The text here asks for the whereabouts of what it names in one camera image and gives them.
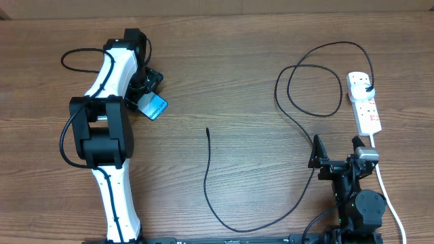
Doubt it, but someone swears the white charger plug adapter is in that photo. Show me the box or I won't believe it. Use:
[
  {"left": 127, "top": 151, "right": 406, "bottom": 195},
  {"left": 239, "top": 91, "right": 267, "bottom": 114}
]
[{"left": 349, "top": 83, "right": 376, "bottom": 102}]

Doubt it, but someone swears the white power strip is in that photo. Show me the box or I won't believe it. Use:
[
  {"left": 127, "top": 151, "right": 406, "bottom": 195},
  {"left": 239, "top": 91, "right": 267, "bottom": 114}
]
[{"left": 346, "top": 72, "right": 382, "bottom": 136}]

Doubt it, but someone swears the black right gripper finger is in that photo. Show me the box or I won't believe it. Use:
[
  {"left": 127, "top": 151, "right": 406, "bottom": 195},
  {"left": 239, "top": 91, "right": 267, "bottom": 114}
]
[
  {"left": 351, "top": 136, "right": 365, "bottom": 151},
  {"left": 308, "top": 134, "right": 329, "bottom": 168}
]

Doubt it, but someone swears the blue screen smartphone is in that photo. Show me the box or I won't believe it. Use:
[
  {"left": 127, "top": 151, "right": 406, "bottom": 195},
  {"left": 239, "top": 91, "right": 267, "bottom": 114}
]
[{"left": 138, "top": 92, "right": 168, "bottom": 121}]

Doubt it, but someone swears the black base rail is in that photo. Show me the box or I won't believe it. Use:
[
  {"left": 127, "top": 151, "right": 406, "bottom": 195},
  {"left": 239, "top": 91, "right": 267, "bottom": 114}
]
[{"left": 83, "top": 232, "right": 384, "bottom": 244}]

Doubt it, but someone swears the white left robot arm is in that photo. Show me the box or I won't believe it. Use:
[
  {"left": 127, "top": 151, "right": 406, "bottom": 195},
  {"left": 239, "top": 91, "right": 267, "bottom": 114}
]
[{"left": 59, "top": 28, "right": 168, "bottom": 243}]

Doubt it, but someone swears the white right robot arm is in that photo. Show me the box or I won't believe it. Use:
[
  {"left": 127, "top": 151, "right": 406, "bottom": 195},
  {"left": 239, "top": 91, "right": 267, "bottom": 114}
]
[{"left": 301, "top": 135, "right": 387, "bottom": 244}]

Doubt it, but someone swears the white power strip cord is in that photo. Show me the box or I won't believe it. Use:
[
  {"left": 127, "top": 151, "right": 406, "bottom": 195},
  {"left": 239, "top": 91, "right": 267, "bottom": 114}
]
[{"left": 368, "top": 134, "right": 408, "bottom": 244}]

